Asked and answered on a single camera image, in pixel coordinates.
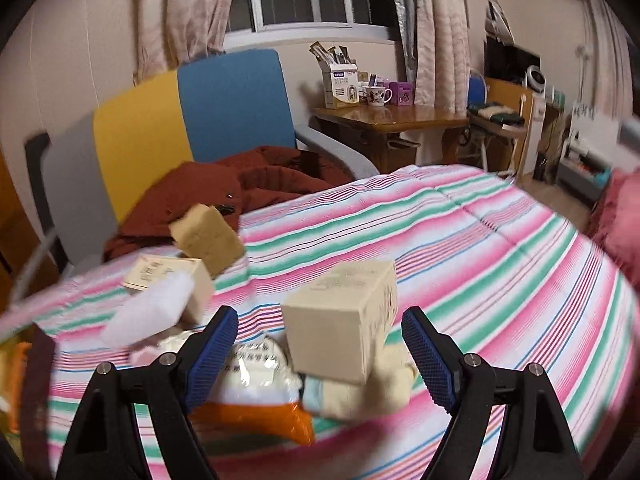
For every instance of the orange white snack packet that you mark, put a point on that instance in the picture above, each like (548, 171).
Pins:
(255, 390)

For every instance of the black rolled mat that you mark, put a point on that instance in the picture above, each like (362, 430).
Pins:
(42, 185)

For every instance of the folding chair with clothes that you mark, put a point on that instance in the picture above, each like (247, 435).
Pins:
(495, 115)

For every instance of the pink sock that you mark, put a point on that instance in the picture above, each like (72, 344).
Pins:
(145, 356)

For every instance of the pink cushion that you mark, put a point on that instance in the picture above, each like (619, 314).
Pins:
(617, 225)

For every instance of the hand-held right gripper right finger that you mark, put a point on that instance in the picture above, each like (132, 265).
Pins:
(430, 360)

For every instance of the white printed mug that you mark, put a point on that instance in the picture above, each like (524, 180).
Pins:
(375, 96)

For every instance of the wooden desk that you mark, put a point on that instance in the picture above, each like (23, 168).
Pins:
(400, 122)

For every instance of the pale pleated curtain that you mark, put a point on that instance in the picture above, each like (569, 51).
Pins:
(440, 35)

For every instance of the grey yellow blue chair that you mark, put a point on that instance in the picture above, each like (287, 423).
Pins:
(225, 110)

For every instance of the dark red jacket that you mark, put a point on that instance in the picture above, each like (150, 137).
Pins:
(280, 175)

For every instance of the brown sponge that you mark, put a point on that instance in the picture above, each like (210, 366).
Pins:
(207, 242)

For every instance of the black monitor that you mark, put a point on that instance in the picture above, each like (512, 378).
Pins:
(510, 62)

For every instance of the white foam block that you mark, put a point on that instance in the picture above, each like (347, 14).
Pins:
(145, 312)

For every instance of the striped tablecloth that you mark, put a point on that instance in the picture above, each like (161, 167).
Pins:
(475, 260)

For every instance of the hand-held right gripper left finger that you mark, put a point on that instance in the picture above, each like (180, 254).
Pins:
(215, 355)

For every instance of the cream sock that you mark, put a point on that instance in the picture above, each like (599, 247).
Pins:
(360, 395)

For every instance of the purple box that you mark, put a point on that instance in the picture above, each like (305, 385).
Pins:
(401, 94)

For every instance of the carton with sachets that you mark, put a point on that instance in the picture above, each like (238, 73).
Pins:
(340, 87)

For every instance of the cube beige cardboard box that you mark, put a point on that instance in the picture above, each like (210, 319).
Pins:
(330, 330)

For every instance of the gold tin container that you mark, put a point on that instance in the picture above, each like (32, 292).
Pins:
(37, 390)

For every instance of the starfish print curtain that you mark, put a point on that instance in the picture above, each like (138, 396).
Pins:
(180, 10)

